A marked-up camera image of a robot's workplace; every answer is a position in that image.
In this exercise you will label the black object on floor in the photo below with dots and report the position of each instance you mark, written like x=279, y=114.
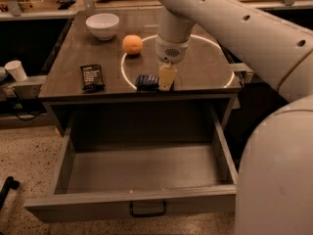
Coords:
x=10, y=183

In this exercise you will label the black snack bar wrapper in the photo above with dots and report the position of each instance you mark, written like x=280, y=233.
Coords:
x=92, y=78

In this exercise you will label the grey cabinet with drawer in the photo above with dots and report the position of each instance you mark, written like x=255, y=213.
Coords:
x=204, y=70

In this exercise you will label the orange fruit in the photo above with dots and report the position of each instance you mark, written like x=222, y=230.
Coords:
x=132, y=44

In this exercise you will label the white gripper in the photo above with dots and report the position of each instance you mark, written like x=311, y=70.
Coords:
x=170, y=52

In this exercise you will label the white ceramic bowl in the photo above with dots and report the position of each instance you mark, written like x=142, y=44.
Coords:
x=103, y=26

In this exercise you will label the open grey top drawer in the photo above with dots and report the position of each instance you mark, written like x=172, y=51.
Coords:
x=115, y=154

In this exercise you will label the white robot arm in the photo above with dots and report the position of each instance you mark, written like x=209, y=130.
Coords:
x=275, y=183

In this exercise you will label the black power strip with cable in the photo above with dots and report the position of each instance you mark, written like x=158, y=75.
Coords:
x=23, y=107

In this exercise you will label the white paper cup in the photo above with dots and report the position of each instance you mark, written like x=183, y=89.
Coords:
x=15, y=69

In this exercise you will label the blue rxbar blueberry bar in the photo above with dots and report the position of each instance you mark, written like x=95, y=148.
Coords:
x=147, y=82

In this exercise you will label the black drawer handle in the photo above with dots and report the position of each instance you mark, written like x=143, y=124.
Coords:
x=147, y=209

